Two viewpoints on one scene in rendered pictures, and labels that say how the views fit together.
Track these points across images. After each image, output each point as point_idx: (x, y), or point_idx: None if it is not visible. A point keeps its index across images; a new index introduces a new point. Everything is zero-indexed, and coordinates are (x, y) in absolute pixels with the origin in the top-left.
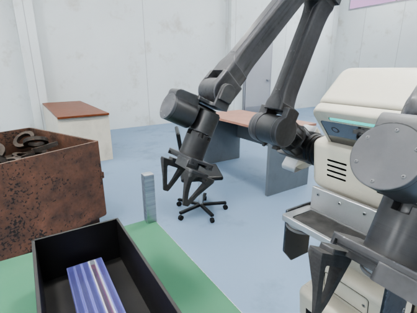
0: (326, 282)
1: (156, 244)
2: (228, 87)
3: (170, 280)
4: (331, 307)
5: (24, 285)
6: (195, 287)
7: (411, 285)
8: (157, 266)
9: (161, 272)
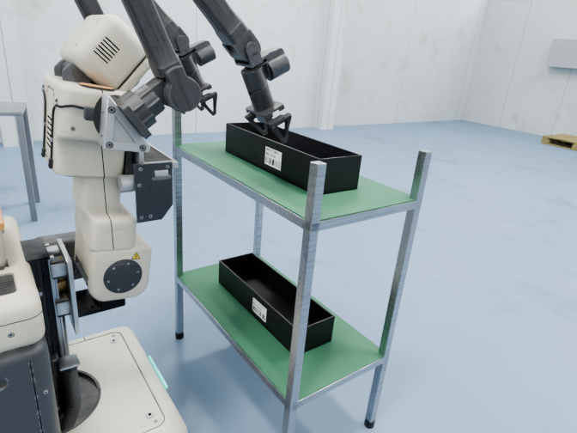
0: (209, 107)
1: (293, 201)
2: None
3: (272, 186)
4: (137, 234)
5: (367, 190)
6: (255, 182)
7: None
8: (285, 191)
9: (281, 188)
